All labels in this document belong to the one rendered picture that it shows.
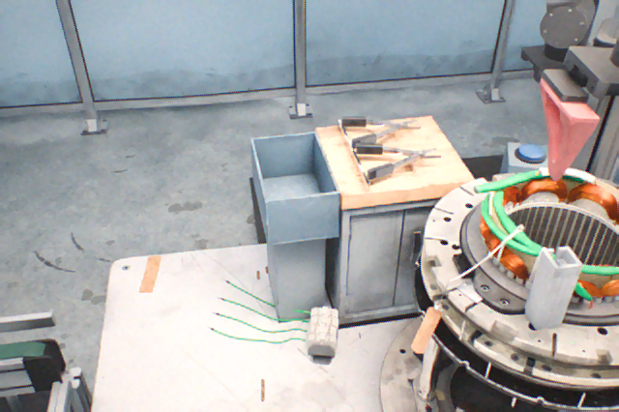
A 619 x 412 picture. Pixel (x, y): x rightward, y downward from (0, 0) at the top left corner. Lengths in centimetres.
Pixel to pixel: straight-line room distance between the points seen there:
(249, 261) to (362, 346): 29
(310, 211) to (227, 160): 199
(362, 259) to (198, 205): 169
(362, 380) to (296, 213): 29
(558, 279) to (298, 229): 40
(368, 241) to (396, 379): 21
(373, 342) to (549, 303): 45
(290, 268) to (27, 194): 200
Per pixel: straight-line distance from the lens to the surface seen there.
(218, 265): 121
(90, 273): 243
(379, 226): 96
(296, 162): 105
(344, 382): 102
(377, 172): 90
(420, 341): 77
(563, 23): 90
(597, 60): 53
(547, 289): 67
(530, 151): 108
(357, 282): 103
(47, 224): 270
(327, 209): 91
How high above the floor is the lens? 161
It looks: 38 degrees down
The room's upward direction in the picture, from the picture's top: straight up
